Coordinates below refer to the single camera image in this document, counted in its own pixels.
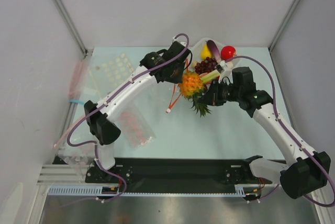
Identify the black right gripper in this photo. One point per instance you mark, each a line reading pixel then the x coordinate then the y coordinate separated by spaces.
pixel 212 94

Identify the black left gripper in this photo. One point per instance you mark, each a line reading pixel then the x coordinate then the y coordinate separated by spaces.
pixel 178 79

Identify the clear red-zipper zip bag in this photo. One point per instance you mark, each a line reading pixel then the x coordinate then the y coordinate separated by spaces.
pixel 173 99

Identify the orange toy pineapple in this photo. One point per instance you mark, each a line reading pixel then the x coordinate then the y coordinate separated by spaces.
pixel 192 89

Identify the red toy apple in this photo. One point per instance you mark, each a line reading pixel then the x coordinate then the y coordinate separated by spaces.
pixel 227 52

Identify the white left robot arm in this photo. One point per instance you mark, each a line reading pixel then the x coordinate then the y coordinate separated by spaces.
pixel 102 115

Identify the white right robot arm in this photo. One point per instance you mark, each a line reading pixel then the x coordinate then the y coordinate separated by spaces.
pixel 305 169

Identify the clear cream-dotted zip bag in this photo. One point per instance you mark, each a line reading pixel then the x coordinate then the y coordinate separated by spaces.
pixel 108 71

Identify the clear pink-dotted zip bag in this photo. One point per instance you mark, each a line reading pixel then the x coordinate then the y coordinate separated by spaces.
pixel 135 128

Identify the clear red-patterned zip bag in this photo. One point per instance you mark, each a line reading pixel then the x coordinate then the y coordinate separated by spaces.
pixel 80 159

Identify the green toy celery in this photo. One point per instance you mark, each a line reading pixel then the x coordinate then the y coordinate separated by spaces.
pixel 208 77

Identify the white perforated plastic basket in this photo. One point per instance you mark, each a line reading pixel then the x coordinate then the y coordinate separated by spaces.
pixel 196 50

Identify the dark toy grapes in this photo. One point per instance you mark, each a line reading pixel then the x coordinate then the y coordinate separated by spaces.
pixel 205 66

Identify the white toy radish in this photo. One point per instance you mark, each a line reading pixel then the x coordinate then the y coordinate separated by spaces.
pixel 229 65

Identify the yellow toy pear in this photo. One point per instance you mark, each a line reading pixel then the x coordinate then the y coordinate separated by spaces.
pixel 205 53

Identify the purple toy eggplant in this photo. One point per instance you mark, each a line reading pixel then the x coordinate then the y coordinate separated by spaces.
pixel 212 47

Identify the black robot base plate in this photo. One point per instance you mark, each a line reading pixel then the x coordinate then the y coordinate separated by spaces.
pixel 173 173

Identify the left aluminium frame post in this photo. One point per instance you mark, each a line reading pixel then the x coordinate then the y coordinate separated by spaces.
pixel 70 26

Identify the aluminium frame post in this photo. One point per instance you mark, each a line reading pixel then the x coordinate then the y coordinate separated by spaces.
pixel 284 23
pixel 70 26

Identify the right aluminium frame post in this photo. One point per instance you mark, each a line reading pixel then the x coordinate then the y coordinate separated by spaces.
pixel 284 23

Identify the slotted white cable duct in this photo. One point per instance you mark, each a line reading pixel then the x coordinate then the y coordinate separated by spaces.
pixel 108 191

